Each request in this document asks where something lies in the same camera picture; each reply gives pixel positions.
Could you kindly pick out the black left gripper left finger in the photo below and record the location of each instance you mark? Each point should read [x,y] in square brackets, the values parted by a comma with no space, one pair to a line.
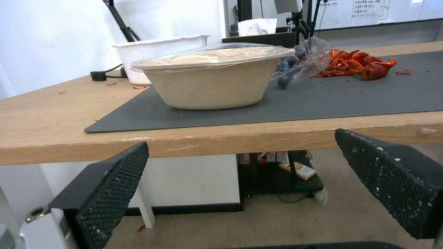
[104,192]

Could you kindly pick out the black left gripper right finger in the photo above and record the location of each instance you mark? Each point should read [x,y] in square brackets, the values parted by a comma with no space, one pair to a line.
[391,179]

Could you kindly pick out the orange and white small box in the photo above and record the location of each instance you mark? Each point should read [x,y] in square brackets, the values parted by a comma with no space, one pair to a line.
[300,170]

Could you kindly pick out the clear bag of blueberries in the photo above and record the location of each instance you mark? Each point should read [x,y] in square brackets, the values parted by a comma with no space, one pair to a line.
[301,61]

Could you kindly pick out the beige disposable takeout bowl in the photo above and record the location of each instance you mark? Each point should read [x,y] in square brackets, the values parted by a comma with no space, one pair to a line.
[211,83]

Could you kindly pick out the wooden table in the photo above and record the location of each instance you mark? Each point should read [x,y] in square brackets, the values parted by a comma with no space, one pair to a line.
[193,135]

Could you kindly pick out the black low cart shelf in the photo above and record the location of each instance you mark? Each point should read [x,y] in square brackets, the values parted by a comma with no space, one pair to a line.
[280,179]

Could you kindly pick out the pile of red peels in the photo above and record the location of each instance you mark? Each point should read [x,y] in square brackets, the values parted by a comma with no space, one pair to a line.
[356,64]

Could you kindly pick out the dark grey table mat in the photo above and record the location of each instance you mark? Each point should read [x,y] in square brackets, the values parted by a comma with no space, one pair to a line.
[277,103]

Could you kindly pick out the white plastic bin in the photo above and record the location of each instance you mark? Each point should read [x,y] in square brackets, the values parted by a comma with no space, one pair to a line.
[152,57]

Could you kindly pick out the whiteboard with writing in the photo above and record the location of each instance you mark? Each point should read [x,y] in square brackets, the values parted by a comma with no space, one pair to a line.
[377,11]

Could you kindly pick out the black tripod stand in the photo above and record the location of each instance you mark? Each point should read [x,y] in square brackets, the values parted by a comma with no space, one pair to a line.
[123,22]

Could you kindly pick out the clear plastic bowl lid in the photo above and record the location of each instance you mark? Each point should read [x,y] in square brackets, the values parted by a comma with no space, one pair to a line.
[211,57]

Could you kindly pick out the black camera tripod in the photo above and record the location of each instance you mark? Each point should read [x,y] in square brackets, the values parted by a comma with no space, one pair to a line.
[302,19]

